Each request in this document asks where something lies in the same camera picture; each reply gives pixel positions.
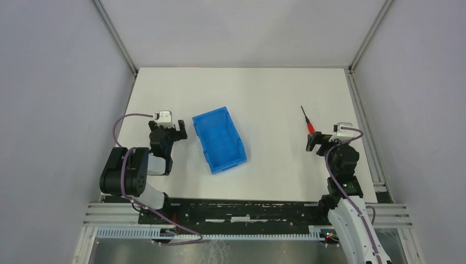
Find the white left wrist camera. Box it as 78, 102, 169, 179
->
153, 111, 174, 128

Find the right aluminium corner post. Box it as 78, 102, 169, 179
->
348, 0, 395, 73

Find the red handled screwdriver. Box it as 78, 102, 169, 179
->
301, 106, 315, 135

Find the blue plastic bin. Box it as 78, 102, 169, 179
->
192, 107, 247, 174

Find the aluminium corner post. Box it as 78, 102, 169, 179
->
348, 0, 395, 73
91, 0, 138, 78

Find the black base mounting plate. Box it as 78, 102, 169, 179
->
161, 197, 330, 235

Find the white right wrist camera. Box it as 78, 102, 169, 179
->
330, 122, 354, 142

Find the left aluminium corner post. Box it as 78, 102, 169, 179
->
91, 0, 138, 78

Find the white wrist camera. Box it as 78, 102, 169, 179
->
153, 111, 174, 128
330, 122, 354, 142

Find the white slotted cable duct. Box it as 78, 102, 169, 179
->
95, 225, 339, 241

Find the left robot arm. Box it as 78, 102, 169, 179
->
99, 120, 187, 224

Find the aluminium front frame rail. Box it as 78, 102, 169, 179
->
83, 203, 413, 229

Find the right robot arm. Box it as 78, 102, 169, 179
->
306, 126, 392, 263

